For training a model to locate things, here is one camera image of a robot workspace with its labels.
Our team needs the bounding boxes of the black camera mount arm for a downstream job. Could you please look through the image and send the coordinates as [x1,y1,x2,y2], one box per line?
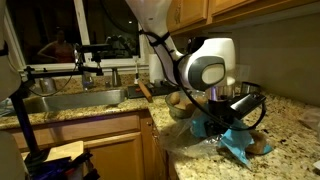
[23,64,104,81]

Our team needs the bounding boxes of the white plastic bag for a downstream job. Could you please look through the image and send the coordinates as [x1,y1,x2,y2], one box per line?
[298,106,320,134]

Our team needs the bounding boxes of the steel cup by sink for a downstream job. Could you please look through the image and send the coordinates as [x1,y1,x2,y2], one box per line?
[39,77,58,94]

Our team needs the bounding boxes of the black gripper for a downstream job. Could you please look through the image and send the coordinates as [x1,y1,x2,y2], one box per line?
[203,99,242,137]

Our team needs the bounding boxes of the stainless steel sink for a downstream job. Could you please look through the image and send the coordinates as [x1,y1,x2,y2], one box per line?
[23,88,128,114]

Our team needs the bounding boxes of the thin black camera cable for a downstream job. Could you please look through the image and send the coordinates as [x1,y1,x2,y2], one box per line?
[28,63,79,98]

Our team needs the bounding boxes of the wooden drawer front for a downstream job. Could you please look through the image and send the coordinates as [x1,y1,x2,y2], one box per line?
[6,113,141,151]

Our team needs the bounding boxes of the clear glass bowl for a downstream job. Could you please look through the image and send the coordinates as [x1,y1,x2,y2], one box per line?
[164,90,210,120]

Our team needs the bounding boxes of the blue clear plastic potato bag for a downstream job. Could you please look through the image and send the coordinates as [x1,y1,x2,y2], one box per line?
[159,108,275,168]

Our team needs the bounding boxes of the black drying mat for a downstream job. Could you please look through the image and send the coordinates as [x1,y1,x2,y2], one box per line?
[126,81,178,99]

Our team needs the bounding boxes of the white rounded cover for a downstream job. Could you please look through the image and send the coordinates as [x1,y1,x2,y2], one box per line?
[0,0,22,103]

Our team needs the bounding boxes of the black stand pole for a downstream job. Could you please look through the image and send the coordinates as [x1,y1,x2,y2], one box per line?
[8,79,43,161]

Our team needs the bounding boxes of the wooden rolling pin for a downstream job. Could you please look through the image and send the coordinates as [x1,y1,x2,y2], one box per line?
[137,79,154,104]

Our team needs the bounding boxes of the stainless steel cup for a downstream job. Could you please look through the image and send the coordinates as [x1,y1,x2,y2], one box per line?
[239,81,262,98]

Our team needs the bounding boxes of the wooden upper cabinets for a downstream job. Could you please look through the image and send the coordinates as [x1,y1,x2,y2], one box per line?
[209,0,320,25]

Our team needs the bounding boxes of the blue black clamp pile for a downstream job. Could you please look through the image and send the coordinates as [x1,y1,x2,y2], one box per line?
[24,149,101,180]

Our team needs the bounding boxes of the white dish brush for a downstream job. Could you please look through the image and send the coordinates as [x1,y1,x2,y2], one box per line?
[132,54,141,85]

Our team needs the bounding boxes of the white paper towel roll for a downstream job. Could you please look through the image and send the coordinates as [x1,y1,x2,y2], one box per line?
[148,53,168,84]

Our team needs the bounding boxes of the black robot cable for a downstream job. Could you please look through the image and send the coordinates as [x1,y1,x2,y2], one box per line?
[138,29,268,132]

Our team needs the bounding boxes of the white framed kitchen window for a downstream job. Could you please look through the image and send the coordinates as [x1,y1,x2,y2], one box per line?
[0,0,148,71]

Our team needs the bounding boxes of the wooden upper cabinet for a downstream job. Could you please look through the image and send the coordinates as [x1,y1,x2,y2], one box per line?
[166,0,210,34]

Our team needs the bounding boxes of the light wooden board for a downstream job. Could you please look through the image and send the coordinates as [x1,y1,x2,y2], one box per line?
[21,140,85,163]

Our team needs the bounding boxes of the white wall outlet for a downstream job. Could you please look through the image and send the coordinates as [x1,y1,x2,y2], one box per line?
[234,64,252,83]

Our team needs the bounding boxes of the steel faucet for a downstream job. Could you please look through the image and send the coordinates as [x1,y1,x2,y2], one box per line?
[110,66,123,88]

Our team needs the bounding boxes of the black stereo camera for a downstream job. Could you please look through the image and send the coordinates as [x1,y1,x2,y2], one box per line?
[74,43,113,64]

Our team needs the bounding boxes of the wooden lower cabinet door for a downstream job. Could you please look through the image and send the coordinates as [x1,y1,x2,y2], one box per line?
[83,131,146,180]

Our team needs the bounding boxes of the soap dispenser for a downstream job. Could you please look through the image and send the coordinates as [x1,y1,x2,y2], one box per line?
[81,71,94,90]

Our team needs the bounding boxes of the white appliance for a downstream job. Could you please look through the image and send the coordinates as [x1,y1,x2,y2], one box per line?
[0,129,28,180]

